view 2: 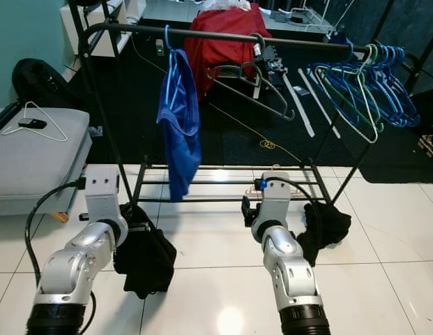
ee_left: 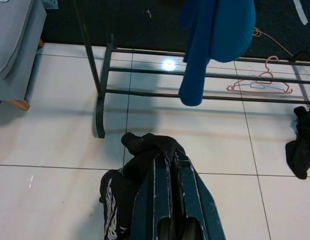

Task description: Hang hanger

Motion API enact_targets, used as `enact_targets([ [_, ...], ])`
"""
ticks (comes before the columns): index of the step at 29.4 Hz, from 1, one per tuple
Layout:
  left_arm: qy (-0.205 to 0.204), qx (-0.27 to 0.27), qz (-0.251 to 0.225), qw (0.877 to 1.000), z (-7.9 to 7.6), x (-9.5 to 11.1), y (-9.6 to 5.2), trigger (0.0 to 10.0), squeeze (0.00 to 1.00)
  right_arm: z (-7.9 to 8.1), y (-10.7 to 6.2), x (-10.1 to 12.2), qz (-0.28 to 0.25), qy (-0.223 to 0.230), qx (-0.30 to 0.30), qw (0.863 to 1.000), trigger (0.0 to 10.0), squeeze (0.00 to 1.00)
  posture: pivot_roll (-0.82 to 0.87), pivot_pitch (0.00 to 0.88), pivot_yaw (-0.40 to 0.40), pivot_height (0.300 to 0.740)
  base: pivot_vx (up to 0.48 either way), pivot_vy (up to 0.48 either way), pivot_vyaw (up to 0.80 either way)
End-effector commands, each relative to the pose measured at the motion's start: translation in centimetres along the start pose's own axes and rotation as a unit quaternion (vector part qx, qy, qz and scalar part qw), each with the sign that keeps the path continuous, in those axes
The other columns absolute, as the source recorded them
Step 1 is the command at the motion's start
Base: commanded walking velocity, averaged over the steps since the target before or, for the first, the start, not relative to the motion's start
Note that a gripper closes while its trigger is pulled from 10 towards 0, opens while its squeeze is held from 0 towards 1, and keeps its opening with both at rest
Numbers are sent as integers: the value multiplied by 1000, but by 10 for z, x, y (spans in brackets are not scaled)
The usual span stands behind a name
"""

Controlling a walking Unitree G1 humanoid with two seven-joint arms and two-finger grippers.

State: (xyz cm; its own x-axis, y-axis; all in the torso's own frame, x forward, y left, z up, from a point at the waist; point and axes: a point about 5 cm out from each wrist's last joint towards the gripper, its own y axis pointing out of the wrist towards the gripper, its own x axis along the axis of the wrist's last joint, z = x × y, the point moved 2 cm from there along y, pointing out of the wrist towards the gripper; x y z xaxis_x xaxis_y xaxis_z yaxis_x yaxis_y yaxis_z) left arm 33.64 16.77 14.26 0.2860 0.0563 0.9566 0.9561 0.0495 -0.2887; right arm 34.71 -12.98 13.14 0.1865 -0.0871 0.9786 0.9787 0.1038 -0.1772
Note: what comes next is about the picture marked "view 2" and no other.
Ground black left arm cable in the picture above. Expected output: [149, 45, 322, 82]
[24, 178, 91, 287]

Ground light blue plastic hanger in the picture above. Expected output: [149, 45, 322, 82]
[162, 24, 192, 112]

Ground black bag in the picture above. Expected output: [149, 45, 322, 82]
[70, 0, 105, 9]

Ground long white flat strip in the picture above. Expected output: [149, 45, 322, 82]
[279, 70, 316, 138]

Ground navy shirt with round logo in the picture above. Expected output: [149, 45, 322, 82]
[113, 202, 178, 299]

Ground grey upholstered ottoman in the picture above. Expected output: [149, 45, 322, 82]
[0, 107, 91, 216]

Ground black crumpled cloth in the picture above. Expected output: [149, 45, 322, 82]
[296, 201, 353, 266]

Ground pink plastic hanger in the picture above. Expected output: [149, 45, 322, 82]
[234, 170, 273, 200]

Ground black phone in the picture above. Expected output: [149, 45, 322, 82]
[17, 119, 47, 130]

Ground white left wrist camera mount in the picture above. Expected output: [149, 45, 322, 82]
[87, 165, 128, 231]

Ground black backpack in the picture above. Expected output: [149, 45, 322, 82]
[13, 58, 77, 112]

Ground white wire hanger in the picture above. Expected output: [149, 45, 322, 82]
[1, 101, 69, 142]

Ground red cloth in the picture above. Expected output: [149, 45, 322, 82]
[183, 3, 273, 98]

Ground blue sports shirt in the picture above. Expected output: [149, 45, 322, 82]
[155, 49, 202, 203]

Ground grey metal hanger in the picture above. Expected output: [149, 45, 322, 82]
[206, 31, 295, 121]

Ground white shelf unit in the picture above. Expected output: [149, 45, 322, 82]
[61, 0, 147, 57]

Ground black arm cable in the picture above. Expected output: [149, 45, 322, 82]
[24, 178, 91, 287]
[261, 176, 323, 266]

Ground black metal clothes rack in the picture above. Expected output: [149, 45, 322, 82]
[66, 0, 433, 207]

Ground black metal machine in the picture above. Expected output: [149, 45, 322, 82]
[252, 40, 288, 77]

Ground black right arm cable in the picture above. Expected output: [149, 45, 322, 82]
[261, 176, 323, 266]

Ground white plastic hanger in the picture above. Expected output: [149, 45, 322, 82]
[328, 45, 384, 144]

